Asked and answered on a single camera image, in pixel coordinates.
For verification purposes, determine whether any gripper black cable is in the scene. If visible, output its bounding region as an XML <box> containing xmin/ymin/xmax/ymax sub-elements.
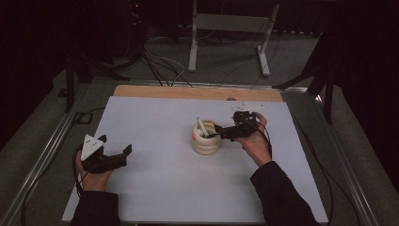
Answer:
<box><xmin>256</xmin><ymin>120</ymin><xmax>274</xmax><ymax>159</ymax></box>
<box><xmin>72</xmin><ymin>144</ymin><xmax>86</xmax><ymax>198</ymax></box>

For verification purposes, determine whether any dark metal stand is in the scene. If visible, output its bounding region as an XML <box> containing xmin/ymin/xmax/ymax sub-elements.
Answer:
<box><xmin>272</xmin><ymin>29</ymin><xmax>336</xmax><ymax>125</ymax></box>
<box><xmin>63</xmin><ymin>51</ymin><xmax>130</xmax><ymax>113</ymax></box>

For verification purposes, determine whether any cream ringed pen holder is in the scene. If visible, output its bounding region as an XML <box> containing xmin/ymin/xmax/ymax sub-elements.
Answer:
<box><xmin>191</xmin><ymin>119</ymin><xmax>222</xmax><ymax>156</ymax></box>

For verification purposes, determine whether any white floor cable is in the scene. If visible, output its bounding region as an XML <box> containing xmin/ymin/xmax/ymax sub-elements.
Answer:
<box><xmin>143</xmin><ymin>37</ymin><xmax>186</xmax><ymax>87</ymax></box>

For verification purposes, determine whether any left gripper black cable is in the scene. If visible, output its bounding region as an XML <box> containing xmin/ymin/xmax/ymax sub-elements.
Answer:
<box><xmin>72</xmin><ymin>144</ymin><xmax>86</xmax><ymax>198</ymax></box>

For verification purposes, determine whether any thin black cable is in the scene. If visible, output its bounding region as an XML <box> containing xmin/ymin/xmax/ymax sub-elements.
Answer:
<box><xmin>291</xmin><ymin>114</ymin><xmax>362</xmax><ymax>226</ymax></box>

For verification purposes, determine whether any person's left hand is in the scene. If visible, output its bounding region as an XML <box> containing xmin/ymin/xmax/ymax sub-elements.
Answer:
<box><xmin>74</xmin><ymin>150</ymin><xmax>115</xmax><ymax>193</ymax></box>

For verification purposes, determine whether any white table mat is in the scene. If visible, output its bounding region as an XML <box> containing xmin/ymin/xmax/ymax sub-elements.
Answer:
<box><xmin>61</xmin><ymin>95</ymin><xmax>329</xmax><ymax>224</ymax></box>

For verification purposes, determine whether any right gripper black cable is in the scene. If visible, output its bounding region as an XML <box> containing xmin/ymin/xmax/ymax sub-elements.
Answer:
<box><xmin>256</xmin><ymin>120</ymin><xmax>274</xmax><ymax>159</ymax></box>

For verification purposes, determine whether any person's right hand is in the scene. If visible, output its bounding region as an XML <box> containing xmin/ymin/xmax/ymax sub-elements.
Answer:
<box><xmin>232</xmin><ymin>111</ymin><xmax>273</xmax><ymax>168</ymax></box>

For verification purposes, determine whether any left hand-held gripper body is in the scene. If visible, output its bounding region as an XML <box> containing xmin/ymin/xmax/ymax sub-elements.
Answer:
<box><xmin>80</xmin><ymin>134</ymin><xmax>128</xmax><ymax>175</ymax></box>

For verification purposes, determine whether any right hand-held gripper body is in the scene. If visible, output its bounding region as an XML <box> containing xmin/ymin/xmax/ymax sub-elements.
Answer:
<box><xmin>223</xmin><ymin>101</ymin><xmax>266</xmax><ymax>141</ymax></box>

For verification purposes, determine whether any aluminium rail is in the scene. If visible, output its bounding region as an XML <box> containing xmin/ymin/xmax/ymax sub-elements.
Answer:
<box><xmin>0</xmin><ymin>84</ymin><xmax>92</xmax><ymax>226</ymax></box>
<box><xmin>313</xmin><ymin>93</ymin><xmax>382</xmax><ymax>226</ymax></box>

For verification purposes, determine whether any white metal stand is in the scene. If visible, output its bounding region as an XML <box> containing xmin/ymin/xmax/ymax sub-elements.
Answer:
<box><xmin>187</xmin><ymin>0</ymin><xmax>280</xmax><ymax>78</ymax></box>

